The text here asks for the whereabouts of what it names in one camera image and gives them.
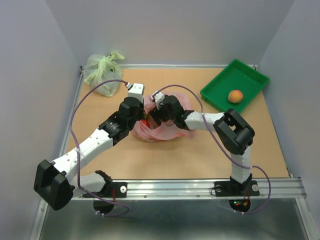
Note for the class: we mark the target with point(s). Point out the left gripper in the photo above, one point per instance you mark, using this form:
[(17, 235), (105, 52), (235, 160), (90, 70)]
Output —
[(141, 109)]

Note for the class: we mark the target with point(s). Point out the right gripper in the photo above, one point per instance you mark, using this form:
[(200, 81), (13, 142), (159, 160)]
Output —
[(155, 113)]

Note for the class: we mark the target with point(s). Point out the pink plastic bag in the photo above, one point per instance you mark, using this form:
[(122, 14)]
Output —
[(167, 130)]

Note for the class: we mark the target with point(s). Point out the peach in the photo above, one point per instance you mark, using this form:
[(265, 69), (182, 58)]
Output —
[(235, 96)]

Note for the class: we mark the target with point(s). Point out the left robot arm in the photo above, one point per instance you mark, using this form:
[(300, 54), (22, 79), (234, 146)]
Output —
[(58, 181)]

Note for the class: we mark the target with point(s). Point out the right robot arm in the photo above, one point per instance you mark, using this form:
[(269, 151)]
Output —
[(235, 136)]

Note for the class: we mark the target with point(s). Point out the red fruit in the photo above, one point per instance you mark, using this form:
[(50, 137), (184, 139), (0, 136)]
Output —
[(146, 123)]

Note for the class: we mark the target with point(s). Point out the green plastic bag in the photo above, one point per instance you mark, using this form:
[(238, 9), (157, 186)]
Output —
[(100, 68)]

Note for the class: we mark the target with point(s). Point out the green plastic tray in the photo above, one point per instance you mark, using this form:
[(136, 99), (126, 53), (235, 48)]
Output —
[(236, 76)]

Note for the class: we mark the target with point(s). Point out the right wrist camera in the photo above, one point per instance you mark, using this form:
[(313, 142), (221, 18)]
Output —
[(157, 97)]

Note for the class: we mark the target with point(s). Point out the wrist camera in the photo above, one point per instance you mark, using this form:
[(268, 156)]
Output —
[(135, 90), (157, 97)]

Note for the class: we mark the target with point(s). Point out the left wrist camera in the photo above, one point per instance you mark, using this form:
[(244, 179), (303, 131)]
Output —
[(135, 90)]

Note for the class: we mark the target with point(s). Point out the aluminium mounting rail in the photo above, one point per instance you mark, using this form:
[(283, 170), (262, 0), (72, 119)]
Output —
[(185, 209)]

